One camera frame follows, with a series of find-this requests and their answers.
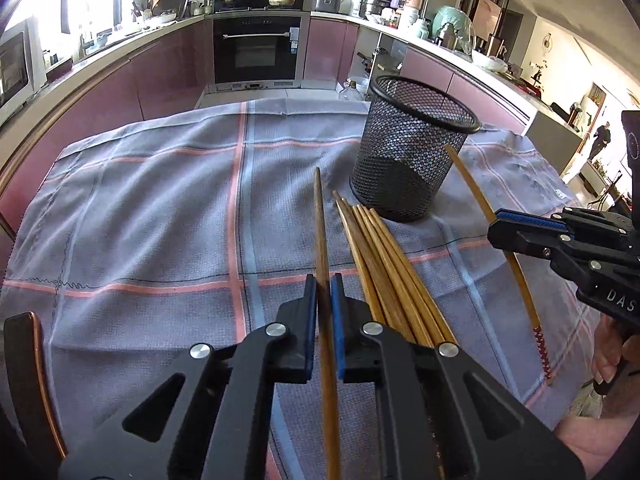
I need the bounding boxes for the red-patterned end bamboo chopstick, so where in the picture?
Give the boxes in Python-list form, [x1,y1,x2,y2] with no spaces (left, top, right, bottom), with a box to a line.
[444,144,557,387]

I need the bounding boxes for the dark brown wooden chopstick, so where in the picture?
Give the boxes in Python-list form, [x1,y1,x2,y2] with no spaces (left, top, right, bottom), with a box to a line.
[312,167,342,480]

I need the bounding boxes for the right human hand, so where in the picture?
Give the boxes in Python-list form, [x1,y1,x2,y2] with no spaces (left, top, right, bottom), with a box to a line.
[591,314,639,396]

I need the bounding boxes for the bamboo chopstick four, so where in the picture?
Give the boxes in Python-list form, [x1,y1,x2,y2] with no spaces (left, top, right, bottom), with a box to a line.
[354,206,446,347]

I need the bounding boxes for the person in dark clothes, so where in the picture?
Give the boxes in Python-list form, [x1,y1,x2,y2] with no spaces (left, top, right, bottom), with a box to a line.
[588,122,611,162]

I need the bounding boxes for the bamboo chopstick three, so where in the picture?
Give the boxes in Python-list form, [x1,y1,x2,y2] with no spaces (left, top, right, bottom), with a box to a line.
[352,206,433,347]

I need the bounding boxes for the purple plaid tablecloth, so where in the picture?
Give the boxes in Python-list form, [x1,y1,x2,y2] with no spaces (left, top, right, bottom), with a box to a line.
[1,99,598,453]

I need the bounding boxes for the white bowl on counter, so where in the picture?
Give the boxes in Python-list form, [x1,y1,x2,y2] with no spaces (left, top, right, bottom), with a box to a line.
[473,52,509,74]

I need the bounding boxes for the black mesh pen holder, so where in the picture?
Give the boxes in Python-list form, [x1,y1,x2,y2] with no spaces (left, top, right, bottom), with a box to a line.
[349,75,480,222]

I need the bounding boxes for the teal desk fan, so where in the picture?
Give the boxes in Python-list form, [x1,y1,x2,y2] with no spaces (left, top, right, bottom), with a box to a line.
[431,6,475,55]

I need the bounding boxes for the oil bottle on floor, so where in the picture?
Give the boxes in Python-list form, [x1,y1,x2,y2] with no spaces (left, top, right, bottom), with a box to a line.
[338,79,363,102]

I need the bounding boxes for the pink thermos kettle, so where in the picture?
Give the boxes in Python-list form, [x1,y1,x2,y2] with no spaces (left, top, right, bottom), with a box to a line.
[400,0,426,27]

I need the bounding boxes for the grey rice cooker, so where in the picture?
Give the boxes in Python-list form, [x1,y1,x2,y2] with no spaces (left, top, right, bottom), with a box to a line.
[312,0,342,13]

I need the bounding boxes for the black built-in oven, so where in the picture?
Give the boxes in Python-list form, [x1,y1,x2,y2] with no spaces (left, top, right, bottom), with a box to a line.
[209,10,310,92]

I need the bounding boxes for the dark red food container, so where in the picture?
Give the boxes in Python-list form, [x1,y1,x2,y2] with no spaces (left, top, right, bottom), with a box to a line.
[46,58,73,84]

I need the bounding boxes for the white microwave oven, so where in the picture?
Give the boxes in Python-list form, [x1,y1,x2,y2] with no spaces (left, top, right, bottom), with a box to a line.
[0,18,47,124]

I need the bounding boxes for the black camera box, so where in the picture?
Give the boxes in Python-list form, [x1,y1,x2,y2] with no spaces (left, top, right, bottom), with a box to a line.
[620,110,640,231]

